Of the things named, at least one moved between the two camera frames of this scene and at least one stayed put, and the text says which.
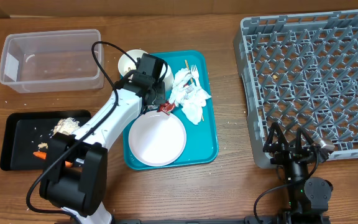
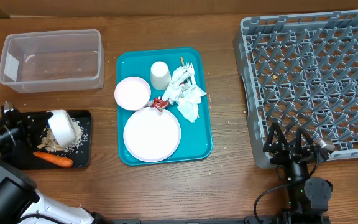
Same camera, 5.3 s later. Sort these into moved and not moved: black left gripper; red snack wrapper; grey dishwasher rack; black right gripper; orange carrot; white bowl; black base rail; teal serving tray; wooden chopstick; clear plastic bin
Moved: teal serving tray; wooden chopstick; white bowl; black left gripper; red snack wrapper
Not moved: orange carrot; black base rail; black right gripper; clear plastic bin; grey dishwasher rack
